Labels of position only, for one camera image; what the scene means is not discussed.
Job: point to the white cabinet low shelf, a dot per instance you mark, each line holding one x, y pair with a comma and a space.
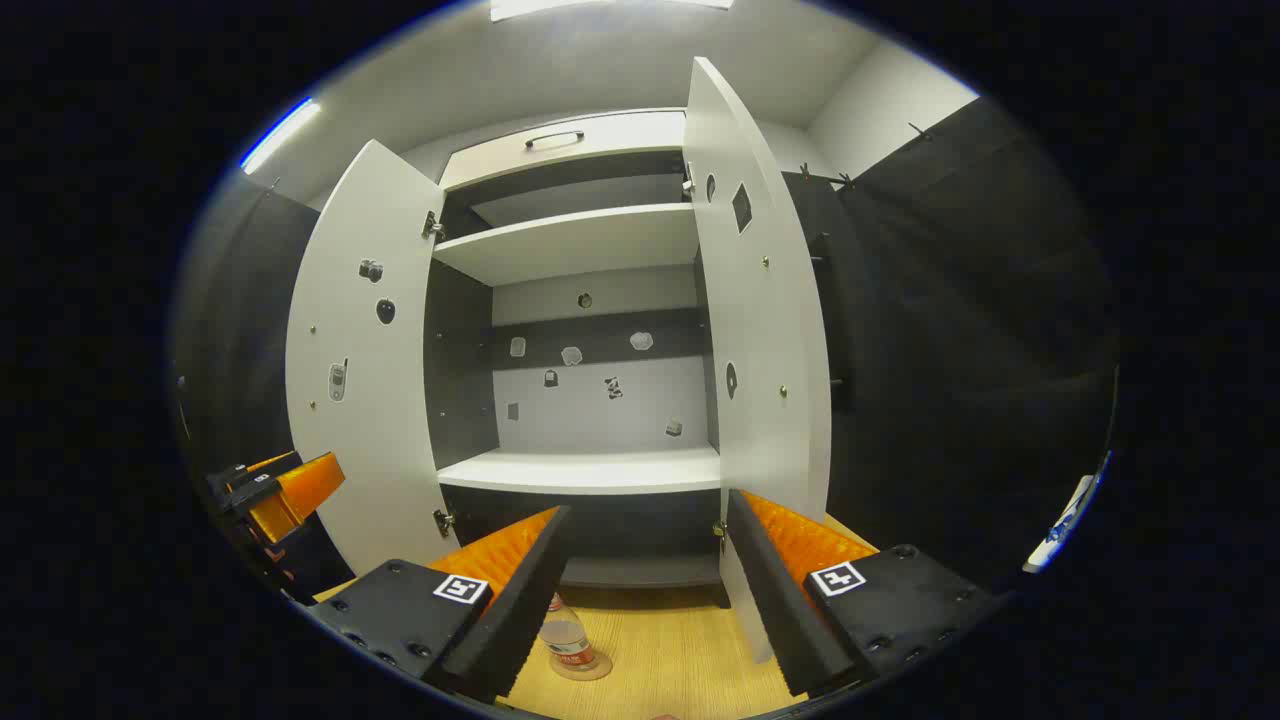
585, 470

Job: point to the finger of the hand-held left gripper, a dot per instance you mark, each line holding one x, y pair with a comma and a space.
300, 495
272, 461

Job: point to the metal door hinge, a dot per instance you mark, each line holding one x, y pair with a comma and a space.
443, 520
718, 530
432, 226
688, 180

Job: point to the white cabinet middle shelf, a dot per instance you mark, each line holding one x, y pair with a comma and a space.
570, 245

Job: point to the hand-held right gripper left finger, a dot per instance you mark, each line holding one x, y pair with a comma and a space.
520, 610

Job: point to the long ceiling light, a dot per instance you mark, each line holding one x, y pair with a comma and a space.
610, 6

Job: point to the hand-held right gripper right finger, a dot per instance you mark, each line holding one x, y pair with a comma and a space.
775, 600

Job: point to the white upper cabinet panel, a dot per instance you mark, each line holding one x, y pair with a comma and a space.
620, 135

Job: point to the round wooden coaster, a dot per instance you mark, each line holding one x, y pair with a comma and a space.
598, 668

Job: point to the clear plastic water bottle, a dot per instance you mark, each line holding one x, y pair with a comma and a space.
567, 635

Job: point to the white and blue object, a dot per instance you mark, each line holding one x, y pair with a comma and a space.
1065, 520

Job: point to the white cabinet body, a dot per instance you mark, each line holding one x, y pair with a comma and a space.
600, 400

